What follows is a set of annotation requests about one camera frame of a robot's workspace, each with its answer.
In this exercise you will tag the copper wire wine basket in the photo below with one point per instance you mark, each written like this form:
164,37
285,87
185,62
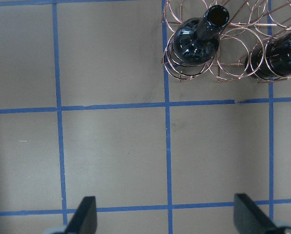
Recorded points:
253,24

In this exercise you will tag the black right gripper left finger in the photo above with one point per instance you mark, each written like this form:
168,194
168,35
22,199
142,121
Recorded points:
84,220

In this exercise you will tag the dark wine bottle in basket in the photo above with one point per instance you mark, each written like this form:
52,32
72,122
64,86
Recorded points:
196,41

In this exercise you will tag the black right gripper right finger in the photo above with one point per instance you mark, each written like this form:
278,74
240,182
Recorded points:
249,218

